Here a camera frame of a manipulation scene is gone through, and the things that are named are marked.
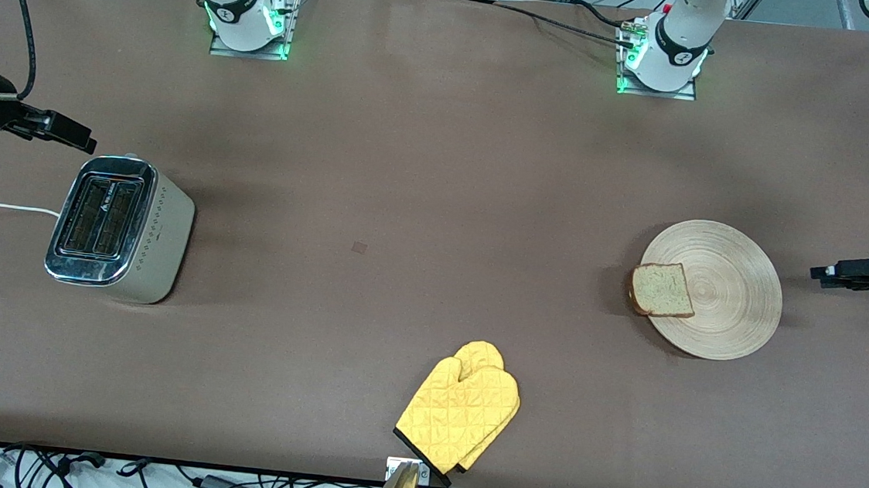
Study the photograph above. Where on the round wooden plate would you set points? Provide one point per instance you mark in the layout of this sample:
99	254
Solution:
733	298

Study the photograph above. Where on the brown bread slice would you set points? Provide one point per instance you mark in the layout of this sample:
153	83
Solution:
662	290

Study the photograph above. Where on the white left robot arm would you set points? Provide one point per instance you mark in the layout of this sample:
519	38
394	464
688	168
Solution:
679	42

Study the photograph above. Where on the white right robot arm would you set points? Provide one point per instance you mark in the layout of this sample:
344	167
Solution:
240	4

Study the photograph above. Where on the silver two-slot toaster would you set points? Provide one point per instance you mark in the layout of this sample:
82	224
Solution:
125	239

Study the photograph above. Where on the yellow quilted oven mitt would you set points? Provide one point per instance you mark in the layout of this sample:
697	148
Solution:
456	416
482	352

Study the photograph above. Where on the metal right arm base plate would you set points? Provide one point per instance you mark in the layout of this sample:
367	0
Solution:
290	27

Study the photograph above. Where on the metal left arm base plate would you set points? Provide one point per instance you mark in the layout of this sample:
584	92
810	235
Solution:
656	93

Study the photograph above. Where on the small metal edge bracket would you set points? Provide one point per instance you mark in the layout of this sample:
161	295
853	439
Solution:
392	469

